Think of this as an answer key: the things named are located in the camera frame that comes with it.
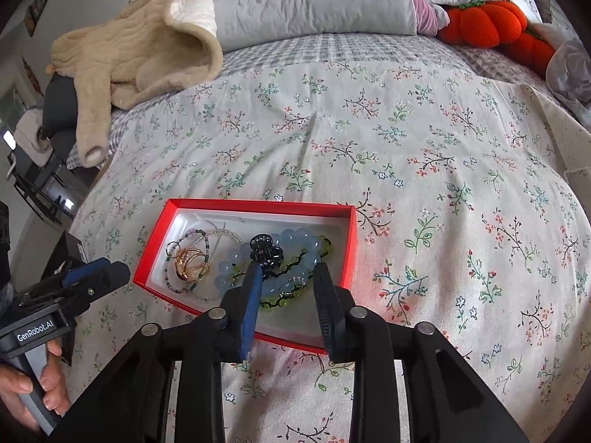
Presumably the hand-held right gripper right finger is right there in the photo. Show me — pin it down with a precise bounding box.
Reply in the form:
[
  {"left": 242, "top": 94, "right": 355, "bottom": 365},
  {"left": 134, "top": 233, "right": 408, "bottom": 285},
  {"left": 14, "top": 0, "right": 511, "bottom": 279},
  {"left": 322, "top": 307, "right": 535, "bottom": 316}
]
[{"left": 313, "top": 262, "right": 529, "bottom": 443}]

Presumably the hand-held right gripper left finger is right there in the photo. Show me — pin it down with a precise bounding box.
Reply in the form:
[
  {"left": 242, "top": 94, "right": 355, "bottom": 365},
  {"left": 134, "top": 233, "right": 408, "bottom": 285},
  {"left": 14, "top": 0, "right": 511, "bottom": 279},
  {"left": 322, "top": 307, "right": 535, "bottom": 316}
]
[{"left": 46, "top": 263, "right": 264, "bottom": 443}]

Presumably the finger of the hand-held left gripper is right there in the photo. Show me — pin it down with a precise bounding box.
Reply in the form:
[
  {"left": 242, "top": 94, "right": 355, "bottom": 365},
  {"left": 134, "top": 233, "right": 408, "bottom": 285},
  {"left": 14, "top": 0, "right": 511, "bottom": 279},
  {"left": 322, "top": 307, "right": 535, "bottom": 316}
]
[
  {"left": 34, "top": 258, "right": 112, "bottom": 293},
  {"left": 28, "top": 261, "right": 131, "bottom": 317}
]

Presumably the green bead bracelet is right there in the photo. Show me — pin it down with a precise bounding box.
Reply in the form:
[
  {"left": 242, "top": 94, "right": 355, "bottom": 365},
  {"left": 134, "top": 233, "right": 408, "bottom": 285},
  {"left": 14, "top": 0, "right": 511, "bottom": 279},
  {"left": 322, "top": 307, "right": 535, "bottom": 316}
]
[{"left": 231, "top": 235, "right": 333, "bottom": 317}]

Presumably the light blue bead bracelet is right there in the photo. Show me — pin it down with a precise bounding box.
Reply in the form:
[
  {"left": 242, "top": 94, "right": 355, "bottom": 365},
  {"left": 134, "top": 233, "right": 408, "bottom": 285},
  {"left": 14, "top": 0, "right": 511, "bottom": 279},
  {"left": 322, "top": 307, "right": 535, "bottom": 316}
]
[{"left": 215, "top": 228, "right": 326, "bottom": 296}]

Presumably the dark hair claw clip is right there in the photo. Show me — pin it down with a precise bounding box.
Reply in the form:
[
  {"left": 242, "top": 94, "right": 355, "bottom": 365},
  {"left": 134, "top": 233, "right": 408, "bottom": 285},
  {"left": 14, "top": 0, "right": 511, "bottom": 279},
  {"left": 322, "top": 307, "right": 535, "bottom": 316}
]
[{"left": 244, "top": 234, "right": 283, "bottom": 268}]

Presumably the gold ring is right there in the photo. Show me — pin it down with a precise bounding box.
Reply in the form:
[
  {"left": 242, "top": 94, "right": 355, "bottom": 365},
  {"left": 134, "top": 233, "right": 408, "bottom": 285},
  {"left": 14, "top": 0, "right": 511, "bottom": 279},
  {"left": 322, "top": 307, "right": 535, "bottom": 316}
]
[{"left": 173, "top": 248, "right": 212, "bottom": 282}]

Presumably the clear bead bracelet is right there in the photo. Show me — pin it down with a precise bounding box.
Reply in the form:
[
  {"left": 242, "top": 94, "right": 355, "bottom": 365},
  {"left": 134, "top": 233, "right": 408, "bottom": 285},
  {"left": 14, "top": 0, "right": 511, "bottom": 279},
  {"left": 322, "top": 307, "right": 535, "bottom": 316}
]
[{"left": 189, "top": 227, "right": 243, "bottom": 301}]

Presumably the multicolour small bead bracelet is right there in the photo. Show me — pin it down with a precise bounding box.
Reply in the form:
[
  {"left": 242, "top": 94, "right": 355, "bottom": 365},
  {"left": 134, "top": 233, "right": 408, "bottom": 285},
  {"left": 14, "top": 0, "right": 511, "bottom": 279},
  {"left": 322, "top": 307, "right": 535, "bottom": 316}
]
[{"left": 164, "top": 228, "right": 215, "bottom": 293}]

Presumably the red cardboard box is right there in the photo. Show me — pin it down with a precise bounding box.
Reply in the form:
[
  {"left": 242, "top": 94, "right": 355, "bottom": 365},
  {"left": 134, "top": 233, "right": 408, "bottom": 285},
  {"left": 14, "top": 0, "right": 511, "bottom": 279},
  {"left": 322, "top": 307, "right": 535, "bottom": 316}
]
[{"left": 133, "top": 198, "right": 358, "bottom": 356}]

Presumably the person's left hand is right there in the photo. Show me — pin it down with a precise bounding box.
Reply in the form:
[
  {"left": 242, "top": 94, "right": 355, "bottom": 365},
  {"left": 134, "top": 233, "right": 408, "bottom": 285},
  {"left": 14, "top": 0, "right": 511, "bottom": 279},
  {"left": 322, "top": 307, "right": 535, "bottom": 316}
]
[{"left": 0, "top": 339, "right": 70, "bottom": 432}]

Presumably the black box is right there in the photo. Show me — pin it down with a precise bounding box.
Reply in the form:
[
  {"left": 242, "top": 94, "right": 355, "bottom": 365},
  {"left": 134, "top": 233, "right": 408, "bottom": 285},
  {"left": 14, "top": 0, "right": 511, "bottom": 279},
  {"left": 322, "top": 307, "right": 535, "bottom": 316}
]
[{"left": 48, "top": 231, "right": 88, "bottom": 278}]

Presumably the dark grey chair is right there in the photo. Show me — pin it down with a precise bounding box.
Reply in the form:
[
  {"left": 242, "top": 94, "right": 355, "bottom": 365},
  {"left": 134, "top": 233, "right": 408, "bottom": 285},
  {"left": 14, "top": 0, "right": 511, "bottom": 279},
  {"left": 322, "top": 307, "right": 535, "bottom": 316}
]
[{"left": 9, "top": 74, "right": 100, "bottom": 227}]

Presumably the beige quilted jacket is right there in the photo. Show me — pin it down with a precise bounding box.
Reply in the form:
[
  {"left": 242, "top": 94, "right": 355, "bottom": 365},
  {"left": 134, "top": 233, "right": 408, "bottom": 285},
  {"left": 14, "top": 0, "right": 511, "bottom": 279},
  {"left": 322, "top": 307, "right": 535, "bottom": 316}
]
[{"left": 45, "top": 0, "right": 225, "bottom": 169}]

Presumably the pink striped cloth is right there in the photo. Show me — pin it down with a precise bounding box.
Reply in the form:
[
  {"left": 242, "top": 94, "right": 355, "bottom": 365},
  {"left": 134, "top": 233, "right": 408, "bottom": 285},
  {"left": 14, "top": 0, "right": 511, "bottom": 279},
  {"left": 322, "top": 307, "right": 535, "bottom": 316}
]
[{"left": 392, "top": 0, "right": 451, "bottom": 38}]

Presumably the orange pumpkin plush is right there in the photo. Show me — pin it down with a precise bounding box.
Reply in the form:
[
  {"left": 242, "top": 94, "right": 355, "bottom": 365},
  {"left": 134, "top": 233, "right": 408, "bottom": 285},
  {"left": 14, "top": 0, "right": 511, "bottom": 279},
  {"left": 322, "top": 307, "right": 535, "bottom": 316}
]
[
  {"left": 501, "top": 25, "right": 557, "bottom": 79},
  {"left": 436, "top": 0, "right": 528, "bottom": 49}
]

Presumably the white crumpled cloth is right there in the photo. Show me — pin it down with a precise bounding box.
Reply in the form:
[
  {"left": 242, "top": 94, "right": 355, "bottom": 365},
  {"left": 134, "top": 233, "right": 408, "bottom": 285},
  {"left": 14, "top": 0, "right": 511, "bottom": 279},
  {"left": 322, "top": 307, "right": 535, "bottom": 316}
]
[{"left": 545, "top": 37, "right": 591, "bottom": 130}]

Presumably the wall picture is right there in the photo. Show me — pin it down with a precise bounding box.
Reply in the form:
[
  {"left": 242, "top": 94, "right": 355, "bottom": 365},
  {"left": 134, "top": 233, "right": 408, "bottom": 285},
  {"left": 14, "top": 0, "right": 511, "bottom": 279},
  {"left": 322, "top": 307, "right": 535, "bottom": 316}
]
[{"left": 25, "top": 0, "right": 49, "bottom": 38}]

